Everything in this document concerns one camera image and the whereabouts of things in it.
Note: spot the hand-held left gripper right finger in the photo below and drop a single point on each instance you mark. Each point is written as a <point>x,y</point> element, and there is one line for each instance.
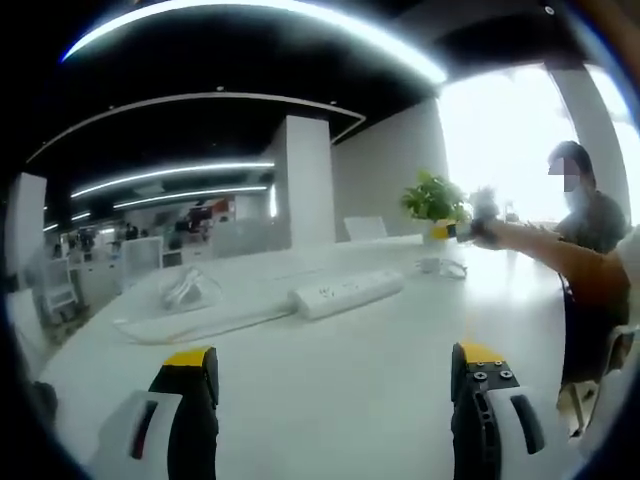
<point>480,430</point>

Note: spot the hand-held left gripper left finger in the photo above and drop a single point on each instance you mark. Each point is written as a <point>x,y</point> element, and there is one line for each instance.
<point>190,430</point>

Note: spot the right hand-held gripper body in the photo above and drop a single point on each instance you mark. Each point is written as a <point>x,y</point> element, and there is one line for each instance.
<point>482,225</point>

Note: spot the small white charger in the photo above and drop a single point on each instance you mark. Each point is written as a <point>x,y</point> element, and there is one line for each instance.
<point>430,266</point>

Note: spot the white power strip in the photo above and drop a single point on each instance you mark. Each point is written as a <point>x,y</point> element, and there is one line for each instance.
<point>345,294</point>

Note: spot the white desk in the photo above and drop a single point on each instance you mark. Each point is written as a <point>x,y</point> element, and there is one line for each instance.
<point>325,390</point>

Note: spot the straight ceiling light strip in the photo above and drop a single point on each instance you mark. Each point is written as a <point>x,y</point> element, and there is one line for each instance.
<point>195,196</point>
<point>175,172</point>

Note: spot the clear bottle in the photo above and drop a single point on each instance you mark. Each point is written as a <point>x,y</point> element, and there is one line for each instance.
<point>509,210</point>

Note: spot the green potted plant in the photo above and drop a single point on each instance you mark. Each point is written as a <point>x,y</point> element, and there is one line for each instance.
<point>432,197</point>

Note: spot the small clear object on table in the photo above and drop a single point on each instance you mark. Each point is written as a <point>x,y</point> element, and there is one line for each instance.
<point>454,270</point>

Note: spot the white chair back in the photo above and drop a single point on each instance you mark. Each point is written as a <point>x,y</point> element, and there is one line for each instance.
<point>365,229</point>

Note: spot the person's own body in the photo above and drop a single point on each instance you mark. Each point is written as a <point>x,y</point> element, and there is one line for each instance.
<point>595,220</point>

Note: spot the chair with wooden legs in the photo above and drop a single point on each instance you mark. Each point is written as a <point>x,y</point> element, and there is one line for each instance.
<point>600,360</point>

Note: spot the clear plastic bag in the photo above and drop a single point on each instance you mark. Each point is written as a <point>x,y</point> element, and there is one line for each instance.
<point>190,290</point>

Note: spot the white square pillar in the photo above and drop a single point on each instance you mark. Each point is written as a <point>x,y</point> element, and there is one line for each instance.
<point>307,185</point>
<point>25,225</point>

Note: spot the dark chair back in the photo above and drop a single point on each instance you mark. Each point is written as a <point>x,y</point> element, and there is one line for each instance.
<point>45,410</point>

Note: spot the white mesh office chair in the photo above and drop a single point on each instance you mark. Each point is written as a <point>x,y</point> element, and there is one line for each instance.
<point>142,257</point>

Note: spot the long curved ceiling light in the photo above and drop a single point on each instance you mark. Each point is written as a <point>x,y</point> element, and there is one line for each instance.
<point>280,17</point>

